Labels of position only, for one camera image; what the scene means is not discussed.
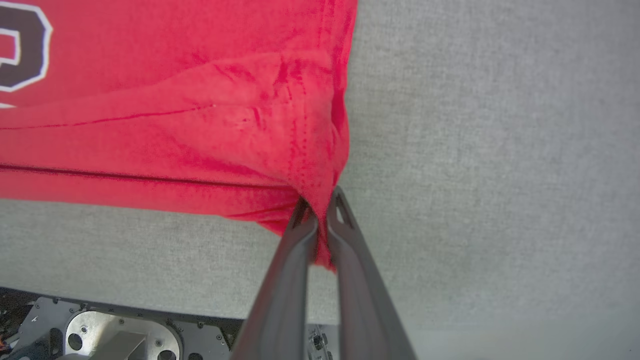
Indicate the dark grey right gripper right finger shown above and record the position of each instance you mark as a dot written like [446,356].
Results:
[362,290]

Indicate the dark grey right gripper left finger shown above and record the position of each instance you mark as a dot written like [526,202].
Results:
[285,295]

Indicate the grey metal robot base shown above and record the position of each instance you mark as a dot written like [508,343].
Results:
[125,335]

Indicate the red and white shirt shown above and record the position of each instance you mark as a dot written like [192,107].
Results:
[175,110]

